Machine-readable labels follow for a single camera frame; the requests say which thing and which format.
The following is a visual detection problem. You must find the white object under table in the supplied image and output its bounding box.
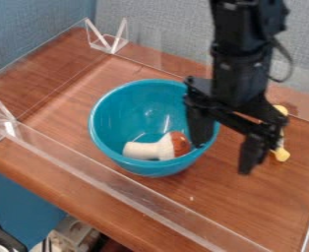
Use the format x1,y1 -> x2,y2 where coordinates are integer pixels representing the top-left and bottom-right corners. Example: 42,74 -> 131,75
30,216 -> 102,252

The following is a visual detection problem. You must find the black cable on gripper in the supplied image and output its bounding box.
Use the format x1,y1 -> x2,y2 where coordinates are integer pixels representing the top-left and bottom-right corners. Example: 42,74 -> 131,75
266,38 -> 296,84

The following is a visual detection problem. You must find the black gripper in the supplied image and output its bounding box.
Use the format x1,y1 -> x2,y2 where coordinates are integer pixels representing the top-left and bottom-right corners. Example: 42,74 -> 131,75
182,48 -> 290,176

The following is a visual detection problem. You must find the yellow toy banana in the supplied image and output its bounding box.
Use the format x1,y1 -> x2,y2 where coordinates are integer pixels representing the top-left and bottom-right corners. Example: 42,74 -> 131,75
272,104 -> 290,162

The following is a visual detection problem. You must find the white and brown toy mushroom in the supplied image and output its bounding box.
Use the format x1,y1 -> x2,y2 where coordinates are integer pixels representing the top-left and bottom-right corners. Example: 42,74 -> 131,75
122,131 -> 193,160

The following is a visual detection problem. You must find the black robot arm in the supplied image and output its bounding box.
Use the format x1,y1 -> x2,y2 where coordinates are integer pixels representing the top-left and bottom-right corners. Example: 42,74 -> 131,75
185,0 -> 289,174

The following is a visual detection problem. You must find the blue plastic bowl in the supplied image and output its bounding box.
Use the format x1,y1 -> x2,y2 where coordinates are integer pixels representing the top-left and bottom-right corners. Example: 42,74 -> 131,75
88,79 -> 219,177

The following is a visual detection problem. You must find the clear acrylic barrier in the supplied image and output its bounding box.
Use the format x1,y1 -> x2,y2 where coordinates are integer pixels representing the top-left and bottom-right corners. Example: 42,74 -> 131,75
0,22 -> 309,252

